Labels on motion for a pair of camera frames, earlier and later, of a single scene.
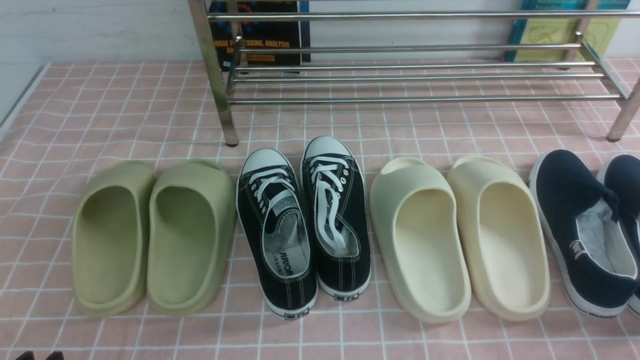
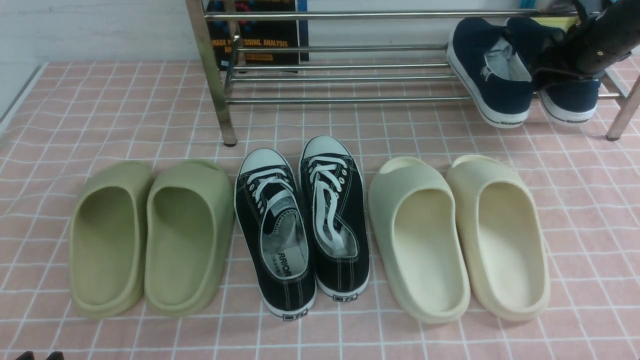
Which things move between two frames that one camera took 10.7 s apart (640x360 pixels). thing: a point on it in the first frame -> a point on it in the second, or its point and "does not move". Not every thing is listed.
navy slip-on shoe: (587, 241) -> (489, 77)
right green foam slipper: (191, 237) does not move
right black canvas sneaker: (336, 196) does not move
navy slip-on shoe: (611, 248) -> (574, 102)
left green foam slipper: (110, 237) does not move
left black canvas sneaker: (271, 203) does not move
